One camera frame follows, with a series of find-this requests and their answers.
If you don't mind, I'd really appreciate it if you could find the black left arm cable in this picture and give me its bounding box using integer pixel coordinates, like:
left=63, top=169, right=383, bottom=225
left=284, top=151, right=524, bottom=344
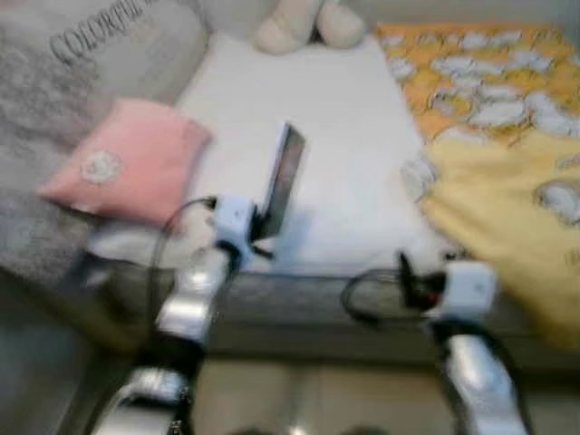
left=145, top=195, right=218, bottom=300

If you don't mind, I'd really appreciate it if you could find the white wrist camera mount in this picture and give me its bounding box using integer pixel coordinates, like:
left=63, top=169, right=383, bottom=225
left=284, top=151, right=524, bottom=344
left=441, top=261, right=498, bottom=320
left=213, top=193, right=257, bottom=250

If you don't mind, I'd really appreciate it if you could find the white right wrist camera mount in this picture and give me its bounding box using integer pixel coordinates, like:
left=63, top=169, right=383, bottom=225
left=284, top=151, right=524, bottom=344
left=441, top=261, right=498, bottom=320

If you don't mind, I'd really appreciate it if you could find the pink plush pillow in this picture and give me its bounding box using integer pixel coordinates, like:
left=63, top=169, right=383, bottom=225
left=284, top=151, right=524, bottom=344
left=36, top=98, right=214, bottom=229

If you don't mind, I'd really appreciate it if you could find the grey text printed pillow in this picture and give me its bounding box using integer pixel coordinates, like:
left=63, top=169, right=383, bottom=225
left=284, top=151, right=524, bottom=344
left=0, top=0, right=211, bottom=105

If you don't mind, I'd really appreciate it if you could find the dark cover paperback book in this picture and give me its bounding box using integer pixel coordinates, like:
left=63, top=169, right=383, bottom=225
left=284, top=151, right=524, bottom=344
left=258, top=122, right=307, bottom=241

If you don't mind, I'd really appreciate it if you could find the white mattress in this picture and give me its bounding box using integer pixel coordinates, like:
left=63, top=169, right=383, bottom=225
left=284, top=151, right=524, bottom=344
left=54, top=34, right=580, bottom=363

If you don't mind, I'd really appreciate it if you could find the yellow cartoon egg blanket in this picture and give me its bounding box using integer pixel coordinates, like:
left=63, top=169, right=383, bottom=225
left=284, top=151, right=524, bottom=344
left=374, top=23, right=580, bottom=350

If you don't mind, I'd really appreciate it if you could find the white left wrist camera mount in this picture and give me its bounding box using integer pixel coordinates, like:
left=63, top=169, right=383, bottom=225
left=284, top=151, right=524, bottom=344
left=213, top=193, right=257, bottom=250

